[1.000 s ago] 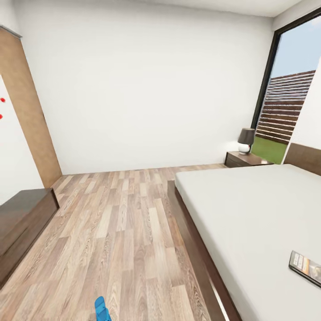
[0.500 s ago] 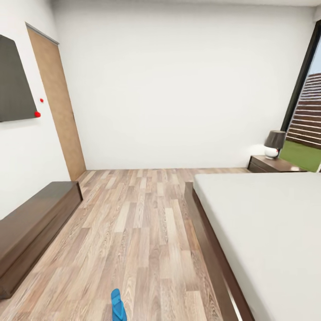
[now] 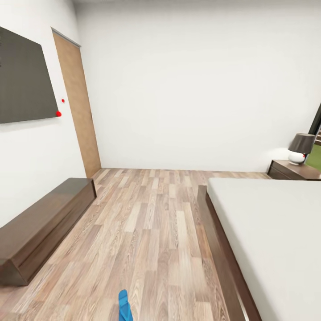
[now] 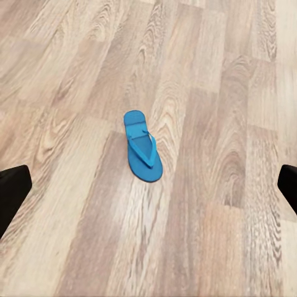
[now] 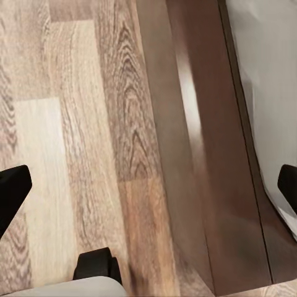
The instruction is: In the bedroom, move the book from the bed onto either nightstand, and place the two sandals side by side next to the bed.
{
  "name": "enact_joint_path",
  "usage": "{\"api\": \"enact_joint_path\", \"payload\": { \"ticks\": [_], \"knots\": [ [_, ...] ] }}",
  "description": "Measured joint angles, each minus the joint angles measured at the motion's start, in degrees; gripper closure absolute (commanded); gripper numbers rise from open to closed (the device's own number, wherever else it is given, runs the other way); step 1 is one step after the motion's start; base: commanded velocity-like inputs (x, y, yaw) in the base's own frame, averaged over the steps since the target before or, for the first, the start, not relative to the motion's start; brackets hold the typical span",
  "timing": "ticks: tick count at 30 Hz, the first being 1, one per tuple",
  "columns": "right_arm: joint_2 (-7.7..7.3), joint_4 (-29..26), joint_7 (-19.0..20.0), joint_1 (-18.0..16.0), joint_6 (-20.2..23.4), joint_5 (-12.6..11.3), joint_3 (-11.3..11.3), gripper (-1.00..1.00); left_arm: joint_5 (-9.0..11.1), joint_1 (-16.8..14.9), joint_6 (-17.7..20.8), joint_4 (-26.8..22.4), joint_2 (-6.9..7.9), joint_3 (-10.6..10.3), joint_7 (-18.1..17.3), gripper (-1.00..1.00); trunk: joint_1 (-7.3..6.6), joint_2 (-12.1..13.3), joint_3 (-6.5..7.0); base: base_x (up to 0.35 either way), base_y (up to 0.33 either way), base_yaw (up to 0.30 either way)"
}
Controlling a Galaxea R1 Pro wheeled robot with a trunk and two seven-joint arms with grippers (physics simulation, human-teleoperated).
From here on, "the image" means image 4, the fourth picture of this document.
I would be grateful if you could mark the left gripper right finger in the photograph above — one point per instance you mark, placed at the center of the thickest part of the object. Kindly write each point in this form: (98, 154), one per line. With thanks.
(287, 183)

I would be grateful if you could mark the sandal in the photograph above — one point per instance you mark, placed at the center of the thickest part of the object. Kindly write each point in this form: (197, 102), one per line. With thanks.
(144, 160)

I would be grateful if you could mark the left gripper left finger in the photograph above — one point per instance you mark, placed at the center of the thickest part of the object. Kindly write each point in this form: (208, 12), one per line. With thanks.
(15, 184)

